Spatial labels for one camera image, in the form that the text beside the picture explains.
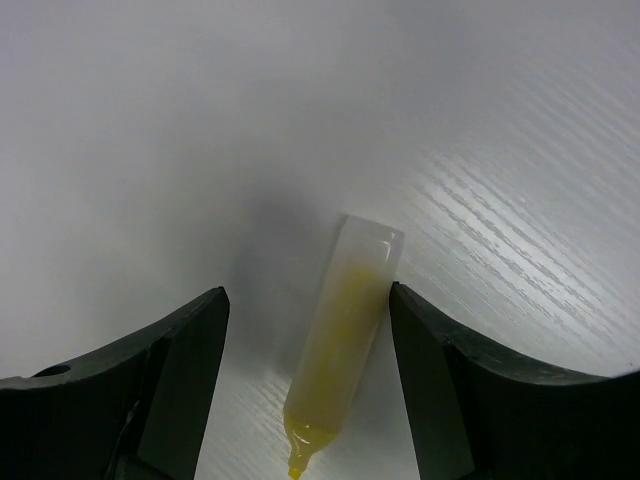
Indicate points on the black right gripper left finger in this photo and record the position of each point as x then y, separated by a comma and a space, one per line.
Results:
136, 408

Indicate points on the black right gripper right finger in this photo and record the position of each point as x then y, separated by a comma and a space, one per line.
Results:
480, 410

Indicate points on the yellow highlighter pen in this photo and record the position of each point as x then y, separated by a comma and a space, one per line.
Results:
351, 305

